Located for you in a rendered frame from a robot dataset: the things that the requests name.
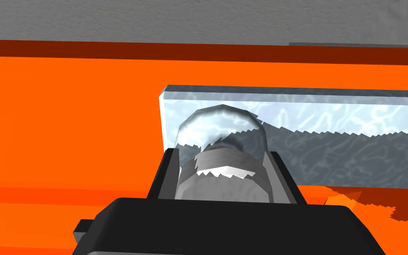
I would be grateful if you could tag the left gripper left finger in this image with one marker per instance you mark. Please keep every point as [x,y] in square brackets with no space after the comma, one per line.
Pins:
[165,177]

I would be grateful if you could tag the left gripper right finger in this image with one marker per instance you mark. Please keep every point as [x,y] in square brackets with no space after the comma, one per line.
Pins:
[281,180]

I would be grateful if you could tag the silver round door knob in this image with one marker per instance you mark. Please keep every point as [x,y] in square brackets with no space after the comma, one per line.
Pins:
[221,122]

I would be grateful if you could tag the silver rectangular plate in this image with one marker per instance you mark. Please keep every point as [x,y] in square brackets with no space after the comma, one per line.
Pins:
[335,117]

